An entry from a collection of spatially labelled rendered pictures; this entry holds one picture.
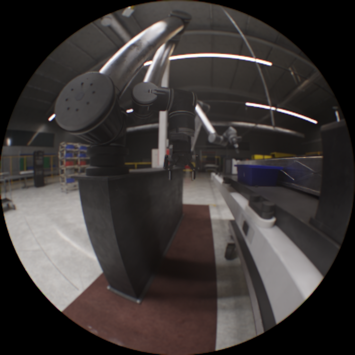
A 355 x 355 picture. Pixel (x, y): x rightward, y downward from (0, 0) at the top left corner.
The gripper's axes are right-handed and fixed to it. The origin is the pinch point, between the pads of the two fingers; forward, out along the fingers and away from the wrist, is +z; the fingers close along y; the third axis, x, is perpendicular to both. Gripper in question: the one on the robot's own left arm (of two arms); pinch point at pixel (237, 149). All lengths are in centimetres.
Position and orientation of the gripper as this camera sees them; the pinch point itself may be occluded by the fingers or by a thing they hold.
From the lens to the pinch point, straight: 128.7
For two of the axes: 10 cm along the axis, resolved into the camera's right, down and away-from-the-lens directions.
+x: 8.6, -2.1, -4.6
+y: -4.9, -6.0, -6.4
